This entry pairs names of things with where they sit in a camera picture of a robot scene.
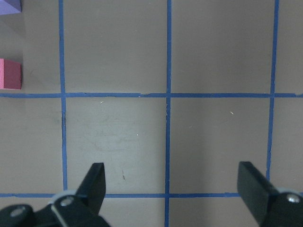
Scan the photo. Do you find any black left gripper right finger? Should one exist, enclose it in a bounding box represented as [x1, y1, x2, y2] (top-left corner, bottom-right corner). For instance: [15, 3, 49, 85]
[237, 161, 303, 227]

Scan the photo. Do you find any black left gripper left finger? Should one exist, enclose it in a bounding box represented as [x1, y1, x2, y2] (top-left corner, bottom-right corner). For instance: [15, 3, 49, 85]
[51, 162, 111, 227]

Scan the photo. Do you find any pink foam block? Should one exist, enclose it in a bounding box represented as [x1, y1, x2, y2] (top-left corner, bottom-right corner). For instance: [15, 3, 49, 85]
[0, 59, 21, 90]

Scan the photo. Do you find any purple foam block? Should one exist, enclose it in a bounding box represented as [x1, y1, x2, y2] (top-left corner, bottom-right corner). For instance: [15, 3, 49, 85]
[0, 0, 22, 16]

